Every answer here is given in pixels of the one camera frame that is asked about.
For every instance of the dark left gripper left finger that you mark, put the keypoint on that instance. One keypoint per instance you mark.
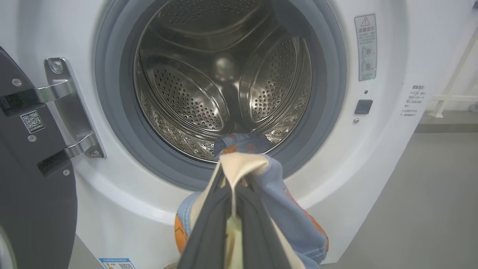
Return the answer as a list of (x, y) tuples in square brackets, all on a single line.
[(207, 239)]

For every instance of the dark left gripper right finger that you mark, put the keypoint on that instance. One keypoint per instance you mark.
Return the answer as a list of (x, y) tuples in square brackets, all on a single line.
[(261, 243)]

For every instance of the blue orange patterned garment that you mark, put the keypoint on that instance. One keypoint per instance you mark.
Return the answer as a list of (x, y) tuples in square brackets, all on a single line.
[(287, 209)]

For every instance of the cream cloth garment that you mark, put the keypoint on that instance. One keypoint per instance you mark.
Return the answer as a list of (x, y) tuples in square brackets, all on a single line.
[(239, 166)]

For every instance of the black round glass washer door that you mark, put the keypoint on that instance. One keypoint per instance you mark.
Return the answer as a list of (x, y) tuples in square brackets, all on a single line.
[(30, 205)]

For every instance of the white front-load washing machine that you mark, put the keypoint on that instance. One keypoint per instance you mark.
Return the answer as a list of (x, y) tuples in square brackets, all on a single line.
[(336, 168)]

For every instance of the black door latch socket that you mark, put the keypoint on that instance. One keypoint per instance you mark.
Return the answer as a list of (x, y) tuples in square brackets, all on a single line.
[(363, 107)]

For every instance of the grey rubber door gasket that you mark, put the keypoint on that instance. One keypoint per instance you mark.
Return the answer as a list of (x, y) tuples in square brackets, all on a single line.
[(112, 93)]

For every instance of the chrome door hinge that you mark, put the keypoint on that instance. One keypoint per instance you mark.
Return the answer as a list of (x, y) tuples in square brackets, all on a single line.
[(71, 112)]

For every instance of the blue energy label sticker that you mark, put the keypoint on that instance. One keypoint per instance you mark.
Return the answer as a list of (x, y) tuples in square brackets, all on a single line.
[(117, 263)]

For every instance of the stainless steel washer drum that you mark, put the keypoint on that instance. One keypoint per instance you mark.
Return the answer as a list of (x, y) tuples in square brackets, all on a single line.
[(179, 97)]

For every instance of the small black text sticker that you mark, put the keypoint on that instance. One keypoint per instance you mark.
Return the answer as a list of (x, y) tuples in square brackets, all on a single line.
[(413, 101)]

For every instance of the white QR code sticker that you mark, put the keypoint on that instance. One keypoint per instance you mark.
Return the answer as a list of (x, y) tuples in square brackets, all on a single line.
[(32, 121)]

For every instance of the grey warning label sticker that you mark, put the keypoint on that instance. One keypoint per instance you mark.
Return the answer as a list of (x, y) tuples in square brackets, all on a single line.
[(366, 48)]

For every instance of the white metal rack frame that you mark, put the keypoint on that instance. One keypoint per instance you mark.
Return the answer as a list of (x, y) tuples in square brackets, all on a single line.
[(453, 98)]

